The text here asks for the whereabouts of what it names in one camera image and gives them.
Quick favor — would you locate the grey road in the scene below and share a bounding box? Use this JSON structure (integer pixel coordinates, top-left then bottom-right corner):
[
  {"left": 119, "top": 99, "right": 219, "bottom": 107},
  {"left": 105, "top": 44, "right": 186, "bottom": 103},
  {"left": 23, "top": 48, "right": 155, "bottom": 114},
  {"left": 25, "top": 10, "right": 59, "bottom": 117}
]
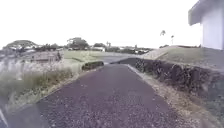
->
[{"left": 96, "top": 54, "right": 134, "bottom": 65}]

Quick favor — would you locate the dark low hedge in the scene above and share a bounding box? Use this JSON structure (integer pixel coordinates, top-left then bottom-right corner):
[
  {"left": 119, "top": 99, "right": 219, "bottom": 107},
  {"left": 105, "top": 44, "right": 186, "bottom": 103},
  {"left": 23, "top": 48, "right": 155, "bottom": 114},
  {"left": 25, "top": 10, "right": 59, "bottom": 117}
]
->
[{"left": 81, "top": 60, "right": 105, "bottom": 71}]

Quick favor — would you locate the dark asphalt path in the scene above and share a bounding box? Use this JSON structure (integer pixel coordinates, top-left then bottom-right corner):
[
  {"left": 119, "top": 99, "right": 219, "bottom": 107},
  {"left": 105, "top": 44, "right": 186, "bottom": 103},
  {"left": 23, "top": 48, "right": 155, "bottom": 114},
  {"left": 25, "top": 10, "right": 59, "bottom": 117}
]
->
[{"left": 6, "top": 63, "right": 201, "bottom": 128}]

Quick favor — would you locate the row of trees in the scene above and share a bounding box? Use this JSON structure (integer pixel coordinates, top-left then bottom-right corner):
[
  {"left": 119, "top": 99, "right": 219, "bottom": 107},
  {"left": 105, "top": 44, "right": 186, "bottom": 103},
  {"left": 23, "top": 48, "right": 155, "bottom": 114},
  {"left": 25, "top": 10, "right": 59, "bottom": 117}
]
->
[{"left": 3, "top": 37, "right": 154, "bottom": 55}]

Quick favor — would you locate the palm tree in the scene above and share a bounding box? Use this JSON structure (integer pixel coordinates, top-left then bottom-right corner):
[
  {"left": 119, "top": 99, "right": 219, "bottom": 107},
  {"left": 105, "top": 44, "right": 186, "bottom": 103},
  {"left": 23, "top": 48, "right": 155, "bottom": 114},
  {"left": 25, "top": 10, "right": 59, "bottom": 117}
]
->
[
  {"left": 170, "top": 34, "right": 175, "bottom": 46},
  {"left": 159, "top": 29, "right": 167, "bottom": 48}
]

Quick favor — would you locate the pale gravel strip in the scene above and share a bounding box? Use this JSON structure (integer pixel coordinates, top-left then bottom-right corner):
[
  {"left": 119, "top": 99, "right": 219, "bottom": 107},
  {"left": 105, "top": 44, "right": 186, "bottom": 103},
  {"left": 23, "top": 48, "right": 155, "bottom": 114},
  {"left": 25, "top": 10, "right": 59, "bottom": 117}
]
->
[{"left": 126, "top": 64, "right": 224, "bottom": 128}]

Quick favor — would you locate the grass slope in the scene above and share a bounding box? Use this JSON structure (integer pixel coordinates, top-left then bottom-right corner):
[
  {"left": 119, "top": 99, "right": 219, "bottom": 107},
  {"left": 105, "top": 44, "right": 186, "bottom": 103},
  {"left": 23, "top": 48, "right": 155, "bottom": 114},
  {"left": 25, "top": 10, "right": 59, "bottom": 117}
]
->
[{"left": 143, "top": 45, "right": 224, "bottom": 71}]

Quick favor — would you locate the tall dry grass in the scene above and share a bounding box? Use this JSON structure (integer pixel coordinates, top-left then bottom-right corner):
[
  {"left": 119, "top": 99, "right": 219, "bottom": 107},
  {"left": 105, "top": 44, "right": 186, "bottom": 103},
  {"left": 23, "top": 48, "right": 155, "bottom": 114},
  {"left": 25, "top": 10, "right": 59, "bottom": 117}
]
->
[{"left": 0, "top": 49, "right": 111, "bottom": 114}]

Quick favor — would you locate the white building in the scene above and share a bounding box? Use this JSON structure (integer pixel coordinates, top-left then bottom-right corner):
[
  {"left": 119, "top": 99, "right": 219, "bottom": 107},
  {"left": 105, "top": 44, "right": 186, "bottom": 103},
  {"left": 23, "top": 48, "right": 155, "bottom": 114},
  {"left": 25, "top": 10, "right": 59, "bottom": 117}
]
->
[{"left": 187, "top": 0, "right": 224, "bottom": 51}]

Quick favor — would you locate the dark rock wall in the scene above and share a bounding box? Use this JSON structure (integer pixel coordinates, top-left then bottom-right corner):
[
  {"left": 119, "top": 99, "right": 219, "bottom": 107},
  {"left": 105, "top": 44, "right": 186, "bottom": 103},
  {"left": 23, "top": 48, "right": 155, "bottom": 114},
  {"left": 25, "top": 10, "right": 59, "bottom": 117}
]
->
[{"left": 134, "top": 58, "right": 224, "bottom": 101}]

